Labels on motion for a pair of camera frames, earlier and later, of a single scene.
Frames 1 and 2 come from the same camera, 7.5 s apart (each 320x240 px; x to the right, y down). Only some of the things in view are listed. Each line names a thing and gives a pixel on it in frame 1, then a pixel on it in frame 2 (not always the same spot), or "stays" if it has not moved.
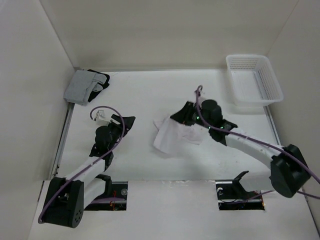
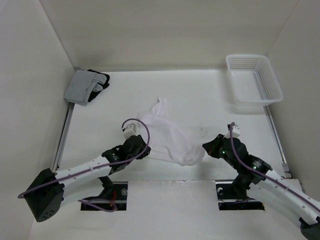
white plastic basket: [254, 83] stays
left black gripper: [129, 121] -> [143, 148]
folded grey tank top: [80, 85] stays
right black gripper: [183, 115] -> [211, 147]
